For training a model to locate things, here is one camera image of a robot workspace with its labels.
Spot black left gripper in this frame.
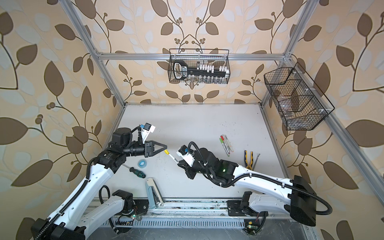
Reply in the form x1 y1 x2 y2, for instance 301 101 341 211
121 139 167 159

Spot white marker yellow end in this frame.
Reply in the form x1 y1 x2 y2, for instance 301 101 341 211
168 153 179 163

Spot white marker green end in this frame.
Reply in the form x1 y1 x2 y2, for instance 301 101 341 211
219 137 230 157

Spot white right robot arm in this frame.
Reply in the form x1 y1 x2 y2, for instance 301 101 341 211
177 142 333 227

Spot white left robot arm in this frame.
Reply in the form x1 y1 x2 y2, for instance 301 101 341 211
31 124 167 240

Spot blue tape roll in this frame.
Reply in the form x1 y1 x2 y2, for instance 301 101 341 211
138 159 147 169

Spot yellow black pliers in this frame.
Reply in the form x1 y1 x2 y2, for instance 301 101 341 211
244 150 254 170

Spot green black screwdriver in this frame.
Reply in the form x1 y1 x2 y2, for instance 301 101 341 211
129 167 146 179

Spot blue white stapler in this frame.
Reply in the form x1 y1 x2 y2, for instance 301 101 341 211
146 178 164 209

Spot black socket holder tool set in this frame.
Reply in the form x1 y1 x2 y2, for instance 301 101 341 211
171 60 231 80

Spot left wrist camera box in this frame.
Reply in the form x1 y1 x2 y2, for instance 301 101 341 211
140 123 156 143

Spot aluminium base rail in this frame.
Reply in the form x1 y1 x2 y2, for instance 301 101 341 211
102 198 264 230

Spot black wire basket right wall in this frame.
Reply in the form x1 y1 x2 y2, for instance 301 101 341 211
264 63 335 131

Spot black wire basket wall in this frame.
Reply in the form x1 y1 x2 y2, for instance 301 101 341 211
168 48 231 85
264 63 335 131

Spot black wire basket back wall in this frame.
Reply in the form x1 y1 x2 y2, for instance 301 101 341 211
168 48 231 85

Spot aluminium frame corner post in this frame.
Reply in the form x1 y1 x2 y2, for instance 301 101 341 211
58 0 126 107

